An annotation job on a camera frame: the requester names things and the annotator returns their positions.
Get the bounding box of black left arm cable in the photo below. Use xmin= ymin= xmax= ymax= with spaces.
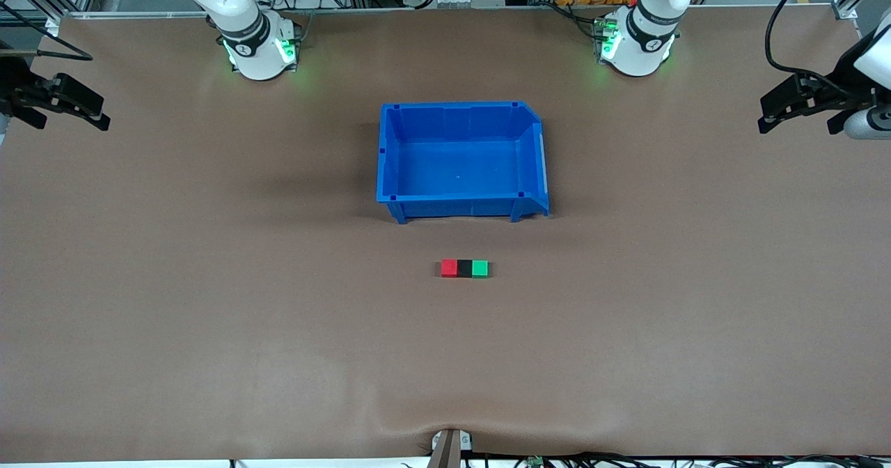
xmin=764 ymin=0 xmax=860 ymax=100

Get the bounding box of brown table mat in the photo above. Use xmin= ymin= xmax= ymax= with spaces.
xmin=0 ymin=5 xmax=891 ymax=463

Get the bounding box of blue plastic storage bin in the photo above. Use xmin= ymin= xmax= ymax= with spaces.
xmin=376 ymin=101 xmax=551 ymax=225

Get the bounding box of metal clamp bracket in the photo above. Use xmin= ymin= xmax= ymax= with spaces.
xmin=426 ymin=428 xmax=474 ymax=468

